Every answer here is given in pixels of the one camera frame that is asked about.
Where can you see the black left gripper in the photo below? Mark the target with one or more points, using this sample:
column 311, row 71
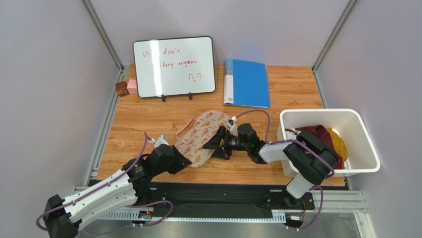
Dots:
column 181, row 162

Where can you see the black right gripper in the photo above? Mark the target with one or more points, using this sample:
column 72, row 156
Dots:
column 224, row 142

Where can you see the floral mesh laundry bag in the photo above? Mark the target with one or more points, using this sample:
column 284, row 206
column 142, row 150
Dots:
column 196, row 133

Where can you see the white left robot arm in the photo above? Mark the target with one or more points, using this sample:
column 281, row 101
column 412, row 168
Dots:
column 128, row 187

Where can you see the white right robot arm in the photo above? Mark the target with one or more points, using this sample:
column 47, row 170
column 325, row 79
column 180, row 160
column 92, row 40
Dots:
column 313, row 159

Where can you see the blue file folder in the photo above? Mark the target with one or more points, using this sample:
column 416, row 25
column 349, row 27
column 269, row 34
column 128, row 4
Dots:
column 246, row 84

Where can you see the white dry-erase board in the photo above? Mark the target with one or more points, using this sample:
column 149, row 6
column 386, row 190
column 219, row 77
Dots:
column 171, row 67

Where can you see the pink cube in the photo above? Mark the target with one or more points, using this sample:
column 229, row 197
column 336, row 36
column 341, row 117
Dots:
column 132, row 87

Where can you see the brown cube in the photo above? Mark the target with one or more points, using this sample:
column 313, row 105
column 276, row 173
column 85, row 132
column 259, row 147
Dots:
column 121, row 89

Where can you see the dark red clothes pile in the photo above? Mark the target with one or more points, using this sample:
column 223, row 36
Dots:
column 320, row 132

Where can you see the yellow garment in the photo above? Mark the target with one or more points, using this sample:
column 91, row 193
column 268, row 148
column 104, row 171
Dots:
column 338, row 144

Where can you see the white plastic bin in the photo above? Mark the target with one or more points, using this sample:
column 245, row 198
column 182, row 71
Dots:
column 348, row 124

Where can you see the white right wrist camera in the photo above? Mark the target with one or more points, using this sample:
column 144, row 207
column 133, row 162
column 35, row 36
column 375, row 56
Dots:
column 233, row 126

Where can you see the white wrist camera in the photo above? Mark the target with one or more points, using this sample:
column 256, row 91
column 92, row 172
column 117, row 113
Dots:
column 233, row 126
column 161, row 140

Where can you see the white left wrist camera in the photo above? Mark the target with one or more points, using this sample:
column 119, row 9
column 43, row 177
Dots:
column 161, row 140

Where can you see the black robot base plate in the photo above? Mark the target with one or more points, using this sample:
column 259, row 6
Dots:
column 217, row 200

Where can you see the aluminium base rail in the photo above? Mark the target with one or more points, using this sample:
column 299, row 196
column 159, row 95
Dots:
column 341, row 214

